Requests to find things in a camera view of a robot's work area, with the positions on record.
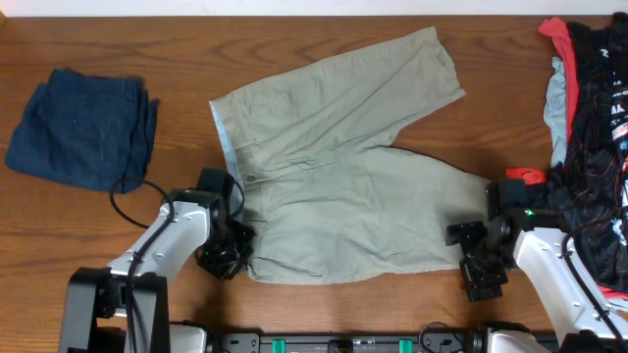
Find khaki shorts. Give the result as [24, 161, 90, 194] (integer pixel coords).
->
[210, 27, 487, 285]

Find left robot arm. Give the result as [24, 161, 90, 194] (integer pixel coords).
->
[59, 188, 255, 352]

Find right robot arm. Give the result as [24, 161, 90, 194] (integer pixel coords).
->
[445, 209, 627, 352]

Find black patterned shirt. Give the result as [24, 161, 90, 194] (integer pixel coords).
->
[527, 12, 628, 294]

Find light blue garment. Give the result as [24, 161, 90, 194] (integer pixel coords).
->
[544, 57, 567, 168]

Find folded navy blue shorts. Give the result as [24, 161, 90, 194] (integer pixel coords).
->
[5, 69, 159, 193]

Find red garment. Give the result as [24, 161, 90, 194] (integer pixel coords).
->
[504, 17, 628, 301]

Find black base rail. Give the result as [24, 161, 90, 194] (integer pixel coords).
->
[205, 321, 560, 353]

